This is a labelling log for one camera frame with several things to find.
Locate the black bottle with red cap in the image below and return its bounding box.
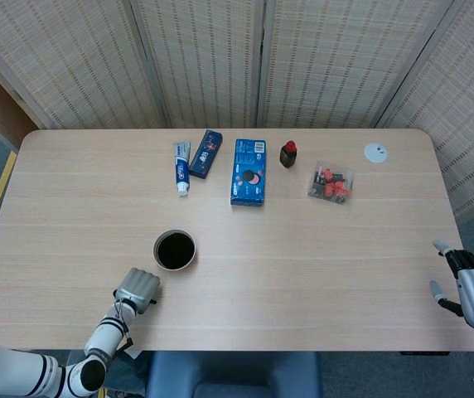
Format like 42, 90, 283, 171
278, 140, 298, 169

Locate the blue padded chair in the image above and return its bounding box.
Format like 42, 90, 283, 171
145, 351, 323, 398

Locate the blue white toothpaste tube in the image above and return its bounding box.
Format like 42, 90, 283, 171
172, 141, 192, 197

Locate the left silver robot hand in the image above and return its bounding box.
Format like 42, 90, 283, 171
114, 268, 162, 315

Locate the white round cable grommet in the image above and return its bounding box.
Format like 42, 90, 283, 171
363, 142, 389, 164

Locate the clear bag of red clips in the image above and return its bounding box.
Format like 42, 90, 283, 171
306, 159, 356, 205

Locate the black round cup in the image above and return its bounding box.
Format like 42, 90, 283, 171
152, 229, 199, 273

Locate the woven folding screen panel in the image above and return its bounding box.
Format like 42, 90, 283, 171
256, 0, 456, 129
128, 0, 268, 129
375, 0, 474, 225
0, 0, 172, 130

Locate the blue cookie box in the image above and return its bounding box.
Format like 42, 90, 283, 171
230, 138, 268, 207

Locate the dark blue toothpaste box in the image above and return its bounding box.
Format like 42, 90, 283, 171
188, 129, 225, 180

